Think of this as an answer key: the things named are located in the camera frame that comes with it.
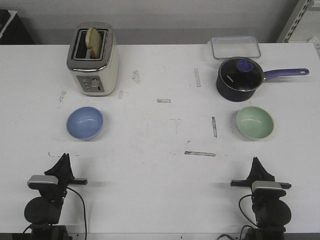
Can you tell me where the clear plastic food container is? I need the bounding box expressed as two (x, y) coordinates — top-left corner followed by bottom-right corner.
(209, 35), (261, 60)

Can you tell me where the blue bowl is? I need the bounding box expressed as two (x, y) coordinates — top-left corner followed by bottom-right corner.
(66, 106), (104, 141)

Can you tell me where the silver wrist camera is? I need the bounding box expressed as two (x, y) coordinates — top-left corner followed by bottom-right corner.
(251, 180), (283, 193)
(27, 175), (59, 190)

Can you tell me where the slice of toast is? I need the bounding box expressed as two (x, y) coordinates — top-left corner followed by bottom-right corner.
(85, 27), (103, 59)

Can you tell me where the dark blue saucepan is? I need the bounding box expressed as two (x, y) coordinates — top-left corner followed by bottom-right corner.
(216, 65), (310, 102)

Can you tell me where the white metal shelf upright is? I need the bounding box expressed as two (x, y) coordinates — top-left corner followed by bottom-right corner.
(276, 0), (315, 43)

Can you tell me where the cream and silver toaster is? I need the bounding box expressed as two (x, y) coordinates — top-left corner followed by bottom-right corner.
(66, 22), (120, 96)

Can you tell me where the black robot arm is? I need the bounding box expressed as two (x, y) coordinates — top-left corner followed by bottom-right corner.
(230, 157), (292, 240)
(24, 153), (88, 240)

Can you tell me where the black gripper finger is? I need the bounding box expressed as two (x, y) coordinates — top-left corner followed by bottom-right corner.
(246, 157), (258, 180)
(256, 158), (275, 181)
(65, 153), (74, 178)
(51, 153), (67, 175)

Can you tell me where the green bowl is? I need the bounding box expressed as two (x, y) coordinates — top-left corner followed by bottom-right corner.
(235, 106), (274, 141)

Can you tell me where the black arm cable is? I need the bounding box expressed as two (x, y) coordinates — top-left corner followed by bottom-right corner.
(238, 194), (258, 227)
(66, 186), (88, 240)

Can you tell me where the glass pot lid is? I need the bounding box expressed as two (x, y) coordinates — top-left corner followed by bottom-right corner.
(218, 57), (264, 92)

